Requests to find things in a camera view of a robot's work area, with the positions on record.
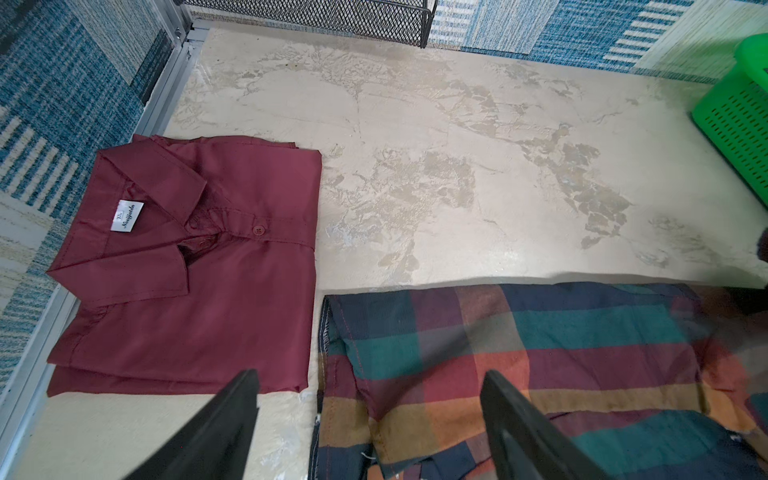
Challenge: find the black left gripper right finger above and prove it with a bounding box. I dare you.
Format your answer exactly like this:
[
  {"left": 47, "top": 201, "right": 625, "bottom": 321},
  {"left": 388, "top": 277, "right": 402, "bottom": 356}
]
[{"left": 480, "top": 370, "right": 609, "bottom": 480}]

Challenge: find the multicolour plaid long sleeve shirt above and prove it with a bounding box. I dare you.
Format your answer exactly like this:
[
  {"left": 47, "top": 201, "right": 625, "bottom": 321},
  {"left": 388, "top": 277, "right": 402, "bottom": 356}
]
[{"left": 309, "top": 282, "right": 767, "bottom": 479}]

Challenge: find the black wire mesh shelf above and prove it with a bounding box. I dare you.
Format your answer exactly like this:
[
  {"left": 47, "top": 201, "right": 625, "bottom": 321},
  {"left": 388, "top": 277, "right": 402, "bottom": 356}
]
[{"left": 181, "top": 0, "right": 438, "bottom": 48}]

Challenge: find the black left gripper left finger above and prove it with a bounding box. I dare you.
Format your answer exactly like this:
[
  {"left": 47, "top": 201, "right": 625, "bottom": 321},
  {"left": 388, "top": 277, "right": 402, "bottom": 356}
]
[{"left": 127, "top": 369, "right": 260, "bottom": 479}]

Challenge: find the folded maroon shirt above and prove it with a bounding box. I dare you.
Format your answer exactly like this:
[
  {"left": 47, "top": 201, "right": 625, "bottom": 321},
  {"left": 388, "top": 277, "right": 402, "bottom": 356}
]
[{"left": 47, "top": 136, "right": 322, "bottom": 396}]

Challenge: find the green plastic laundry basket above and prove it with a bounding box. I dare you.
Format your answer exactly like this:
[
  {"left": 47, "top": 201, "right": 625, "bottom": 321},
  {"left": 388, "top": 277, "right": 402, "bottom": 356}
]
[{"left": 692, "top": 34, "right": 768, "bottom": 203}]

